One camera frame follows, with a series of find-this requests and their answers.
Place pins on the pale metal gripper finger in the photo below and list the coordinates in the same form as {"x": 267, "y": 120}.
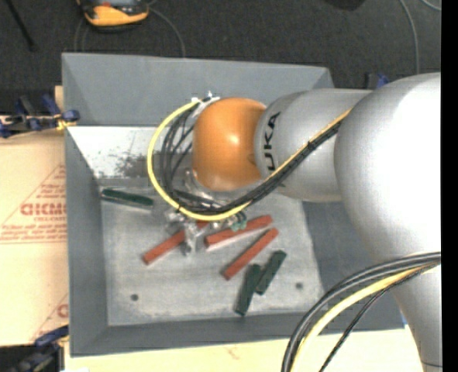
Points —
{"x": 190, "y": 240}
{"x": 174, "y": 222}

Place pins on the red-brown flat block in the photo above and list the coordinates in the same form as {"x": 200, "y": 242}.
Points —
{"x": 252, "y": 253}
{"x": 160, "y": 249}
{"x": 248, "y": 227}

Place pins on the dark green flat block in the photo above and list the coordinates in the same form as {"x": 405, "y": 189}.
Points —
{"x": 247, "y": 291}
{"x": 271, "y": 271}
{"x": 128, "y": 197}

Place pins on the grey metal bin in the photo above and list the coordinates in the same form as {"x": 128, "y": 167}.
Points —
{"x": 143, "y": 277}

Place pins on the brown cardboard board, red print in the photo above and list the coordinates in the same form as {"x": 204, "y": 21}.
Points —
{"x": 27, "y": 246}

